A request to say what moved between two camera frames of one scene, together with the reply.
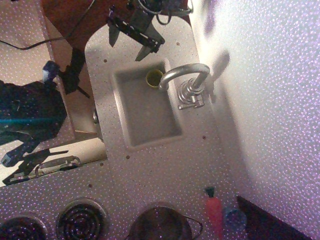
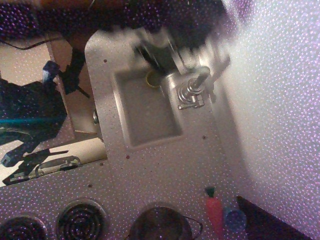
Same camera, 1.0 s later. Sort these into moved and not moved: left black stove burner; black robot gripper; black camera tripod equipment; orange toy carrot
Moved: black robot gripper
Not moved: black camera tripod equipment; left black stove burner; orange toy carrot
